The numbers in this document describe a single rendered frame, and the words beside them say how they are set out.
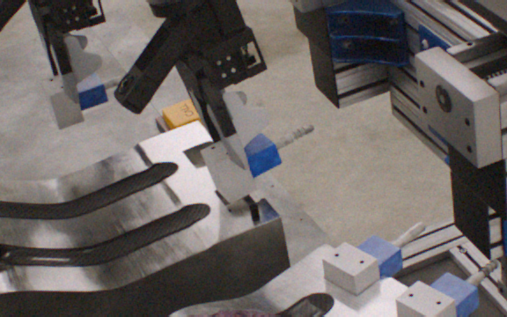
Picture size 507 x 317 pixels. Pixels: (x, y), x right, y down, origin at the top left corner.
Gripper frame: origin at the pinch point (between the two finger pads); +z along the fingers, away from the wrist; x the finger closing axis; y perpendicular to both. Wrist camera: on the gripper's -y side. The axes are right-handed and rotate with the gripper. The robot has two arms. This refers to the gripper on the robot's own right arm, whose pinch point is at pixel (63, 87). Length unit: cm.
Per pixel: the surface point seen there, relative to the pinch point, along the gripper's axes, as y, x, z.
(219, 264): 6.0, -36.2, 9.0
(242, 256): 8.8, -36.2, 9.2
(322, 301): 13, -48, 10
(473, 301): 26, -57, 9
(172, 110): 14.6, 3.7, 11.3
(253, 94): 73, 141, 96
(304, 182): 65, 90, 95
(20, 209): -11.7, -17.4, 4.5
